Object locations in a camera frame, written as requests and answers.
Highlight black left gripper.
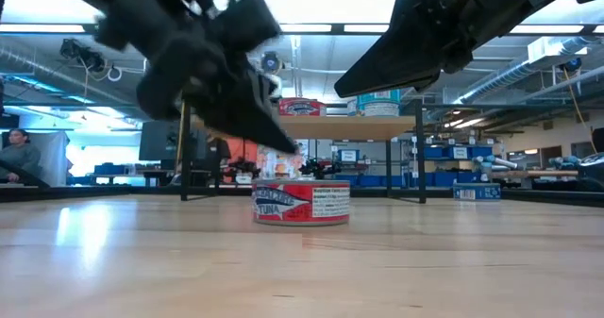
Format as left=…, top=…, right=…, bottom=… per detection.
left=93, top=0, right=299, bottom=155

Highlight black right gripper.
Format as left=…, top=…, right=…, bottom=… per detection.
left=333, top=0, right=586, bottom=98

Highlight round silver-lidded tuna can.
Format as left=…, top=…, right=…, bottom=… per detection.
left=251, top=179, right=352, bottom=227
left=357, top=90, right=402, bottom=105

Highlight red label tuna can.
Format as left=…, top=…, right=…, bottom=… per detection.
left=278, top=97, right=327, bottom=117

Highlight blue label tuna can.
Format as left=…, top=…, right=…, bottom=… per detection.
left=452, top=182, right=502, bottom=202

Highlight wooden shelf black metal legs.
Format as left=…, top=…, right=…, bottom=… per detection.
left=180, top=98, right=428, bottom=205

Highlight orange partition panel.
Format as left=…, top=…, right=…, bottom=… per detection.
left=225, top=136, right=259, bottom=164

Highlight background black robot arms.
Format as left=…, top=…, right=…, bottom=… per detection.
left=226, top=157, right=344, bottom=182

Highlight dark computer monitor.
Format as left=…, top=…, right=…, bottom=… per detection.
left=138, top=121, right=209, bottom=171

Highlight background wooden table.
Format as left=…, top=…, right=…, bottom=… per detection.
left=490, top=169, right=579, bottom=177

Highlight grey cloth cover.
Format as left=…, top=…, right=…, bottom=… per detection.
left=27, top=129, right=70, bottom=187

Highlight black domed object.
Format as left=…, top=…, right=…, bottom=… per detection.
left=578, top=152, right=604, bottom=183

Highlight seated person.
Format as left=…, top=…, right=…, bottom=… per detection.
left=0, top=127, right=43, bottom=185

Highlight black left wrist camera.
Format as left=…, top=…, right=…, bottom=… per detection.
left=211, top=0, right=283, bottom=55

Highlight yellow hanging cord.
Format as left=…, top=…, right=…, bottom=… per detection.
left=563, top=67, right=598, bottom=154
left=175, top=117, right=186, bottom=176

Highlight black metal table frame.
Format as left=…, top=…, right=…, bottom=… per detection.
left=0, top=185, right=604, bottom=209

